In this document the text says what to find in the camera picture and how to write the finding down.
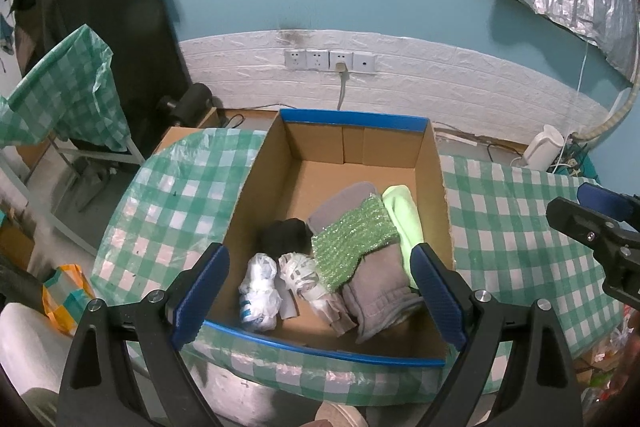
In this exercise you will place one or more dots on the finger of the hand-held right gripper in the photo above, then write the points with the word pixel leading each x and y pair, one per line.
pixel 600 197
pixel 580 222

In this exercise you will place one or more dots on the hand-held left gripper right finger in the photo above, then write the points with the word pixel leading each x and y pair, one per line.
pixel 437 297

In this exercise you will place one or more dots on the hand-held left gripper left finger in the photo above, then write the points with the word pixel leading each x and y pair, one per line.
pixel 200 297

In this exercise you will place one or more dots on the grey knit cloth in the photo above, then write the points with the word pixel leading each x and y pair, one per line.
pixel 380 287

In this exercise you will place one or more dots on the plastic-wrapped blue striped sock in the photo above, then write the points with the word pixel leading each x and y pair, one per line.
pixel 260 287

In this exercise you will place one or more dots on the light green cloth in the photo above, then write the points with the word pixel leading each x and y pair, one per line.
pixel 402 212

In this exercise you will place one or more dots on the white grey patterned sock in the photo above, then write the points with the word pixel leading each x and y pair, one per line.
pixel 300 274

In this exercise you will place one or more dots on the green sparkly knit cloth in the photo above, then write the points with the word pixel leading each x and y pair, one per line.
pixel 350 242

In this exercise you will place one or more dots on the black sock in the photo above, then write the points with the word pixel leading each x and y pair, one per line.
pixel 285 234

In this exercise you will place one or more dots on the blue cardboard box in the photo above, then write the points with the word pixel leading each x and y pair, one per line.
pixel 325 177

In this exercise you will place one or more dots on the teal plastic basket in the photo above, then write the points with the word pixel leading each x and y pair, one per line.
pixel 590 167

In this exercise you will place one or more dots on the white electric kettle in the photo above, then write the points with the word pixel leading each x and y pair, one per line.
pixel 542 147

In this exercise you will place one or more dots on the pile of plastic wrappers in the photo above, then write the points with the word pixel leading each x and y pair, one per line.
pixel 610 357

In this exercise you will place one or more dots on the round green checked tablecloth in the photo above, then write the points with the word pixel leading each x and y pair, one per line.
pixel 175 187

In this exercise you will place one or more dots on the orange teal checked bag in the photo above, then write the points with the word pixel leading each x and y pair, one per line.
pixel 65 292

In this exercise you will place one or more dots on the white metal rack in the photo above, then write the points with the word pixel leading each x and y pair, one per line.
pixel 100 155

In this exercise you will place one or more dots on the white fabric bundle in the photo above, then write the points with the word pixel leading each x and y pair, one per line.
pixel 30 347

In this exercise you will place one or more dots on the black dumbbell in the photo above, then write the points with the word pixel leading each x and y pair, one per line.
pixel 192 102

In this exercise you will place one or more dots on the green checked plastic sheet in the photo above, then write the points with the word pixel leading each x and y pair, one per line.
pixel 65 87

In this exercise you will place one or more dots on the black hanging garment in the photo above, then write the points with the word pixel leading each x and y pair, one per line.
pixel 125 7

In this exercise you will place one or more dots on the white wall socket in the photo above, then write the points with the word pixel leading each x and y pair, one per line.
pixel 365 63
pixel 317 59
pixel 341 57
pixel 295 58

